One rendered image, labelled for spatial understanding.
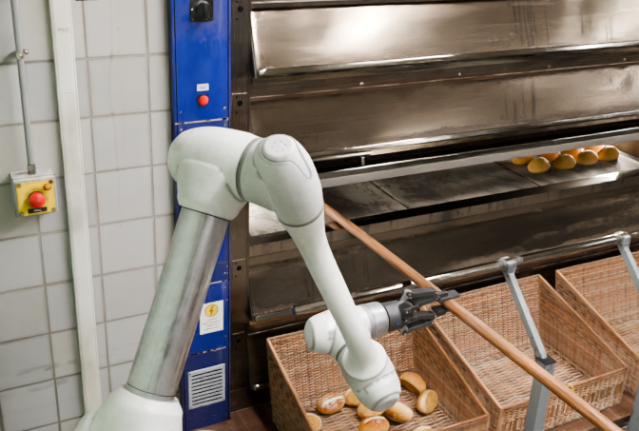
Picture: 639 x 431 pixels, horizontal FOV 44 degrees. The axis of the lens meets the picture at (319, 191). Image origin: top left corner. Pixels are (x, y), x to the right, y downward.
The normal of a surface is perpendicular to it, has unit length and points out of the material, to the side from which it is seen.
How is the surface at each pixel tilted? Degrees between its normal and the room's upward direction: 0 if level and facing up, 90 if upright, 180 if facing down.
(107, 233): 90
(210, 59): 90
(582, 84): 70
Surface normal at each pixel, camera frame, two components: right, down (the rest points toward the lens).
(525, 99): 0.44, 0.03
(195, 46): 0.45, 0.36
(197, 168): -0.47, -0.11
